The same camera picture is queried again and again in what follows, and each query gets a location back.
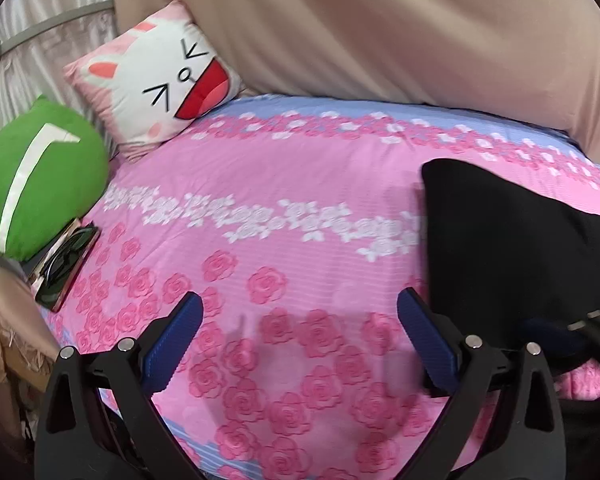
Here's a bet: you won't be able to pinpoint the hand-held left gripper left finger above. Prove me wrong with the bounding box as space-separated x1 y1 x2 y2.
34 290 204 480

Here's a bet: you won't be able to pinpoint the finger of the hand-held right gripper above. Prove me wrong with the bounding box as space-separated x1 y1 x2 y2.
517 310 600 358

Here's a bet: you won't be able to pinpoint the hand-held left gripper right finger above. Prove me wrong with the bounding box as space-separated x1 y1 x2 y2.
396 287 566 480

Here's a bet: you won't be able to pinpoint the black pants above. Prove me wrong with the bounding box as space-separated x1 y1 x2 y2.
421 158 600 376

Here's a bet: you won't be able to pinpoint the black smartphone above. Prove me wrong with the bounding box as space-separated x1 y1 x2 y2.
34 218 102 313

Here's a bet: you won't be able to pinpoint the beige fabric bundle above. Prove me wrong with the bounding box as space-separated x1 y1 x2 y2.
0 270 61 366

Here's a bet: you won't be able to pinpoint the pink rose print bedsheet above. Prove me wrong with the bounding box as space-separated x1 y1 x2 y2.
35 92 600 480

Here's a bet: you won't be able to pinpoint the green plush pillow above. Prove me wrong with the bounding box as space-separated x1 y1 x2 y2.
0 94 111 263

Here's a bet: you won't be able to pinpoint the cat face print pillow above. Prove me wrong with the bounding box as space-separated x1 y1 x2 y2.
62 0 246 163

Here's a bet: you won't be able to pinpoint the beige cloth cover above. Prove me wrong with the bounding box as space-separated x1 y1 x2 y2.
112 0 600 176

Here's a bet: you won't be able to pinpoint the curved metal rail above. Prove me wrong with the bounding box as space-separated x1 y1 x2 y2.
0 2 116 68

